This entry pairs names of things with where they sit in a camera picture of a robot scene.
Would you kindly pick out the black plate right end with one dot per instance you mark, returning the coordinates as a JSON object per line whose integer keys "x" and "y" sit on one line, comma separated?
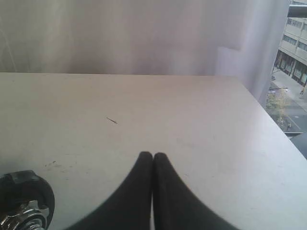
{"x": 20, "y": 187}

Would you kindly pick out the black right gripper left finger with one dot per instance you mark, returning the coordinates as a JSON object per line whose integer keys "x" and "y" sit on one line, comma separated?
{"x": 129, "y": 207}

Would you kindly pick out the chrome spin-lock nut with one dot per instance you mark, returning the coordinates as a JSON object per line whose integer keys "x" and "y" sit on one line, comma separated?
{"x": 29, "y": 216}

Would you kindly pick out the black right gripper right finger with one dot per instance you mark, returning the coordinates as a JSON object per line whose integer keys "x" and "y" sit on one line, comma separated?
{"x": 175, "y": 206}

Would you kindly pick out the white sheer curtain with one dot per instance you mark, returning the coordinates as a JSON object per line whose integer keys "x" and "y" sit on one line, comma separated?
{"x": 165, "y": 37}

